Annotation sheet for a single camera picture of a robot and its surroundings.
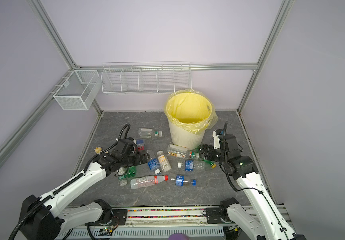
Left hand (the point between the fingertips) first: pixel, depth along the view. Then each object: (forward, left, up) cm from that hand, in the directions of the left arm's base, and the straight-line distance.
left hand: (143, 160), depth 80 cm
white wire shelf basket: (+52, +1, +17) cm, 55 cm away
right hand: (-1, -33, +9) cm, 34 cm away
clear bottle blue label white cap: (-2, -27, -6) cm, 28 cm away
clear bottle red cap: (-9, -2, -8) cm, 12 cm away
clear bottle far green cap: (+27, +2, -12) cm, 29 cm away
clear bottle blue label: (0, -5, -7) cm, 9 cm away
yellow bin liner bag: (+31, -30, +5) cm, 43 cm away
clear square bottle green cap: (+9, -22, -11) cm, 26 cm away
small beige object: (+14, +33, -10) cm, 37 cm away
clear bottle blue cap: (-10, -21, -7) cm, 24 cm away
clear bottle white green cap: (-5, +13, -8) cm, 16 cm away
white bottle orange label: (+1, -11, -7) cm, 13 cm away
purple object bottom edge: (-34, -17, -13) cm, 40 cm away
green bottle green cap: (-3, +8, -8) cm, 12 cm away
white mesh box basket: (+45, +43, +13) cm, 64 cm away
